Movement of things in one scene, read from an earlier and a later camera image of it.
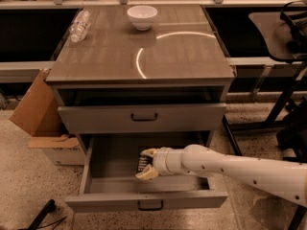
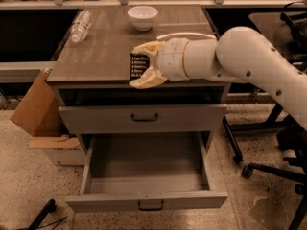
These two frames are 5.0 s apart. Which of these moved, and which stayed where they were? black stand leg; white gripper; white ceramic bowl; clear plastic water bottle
Moved: white gripper
Stayed: white ceramic bowl; clear plastic water bottle; black stand leg
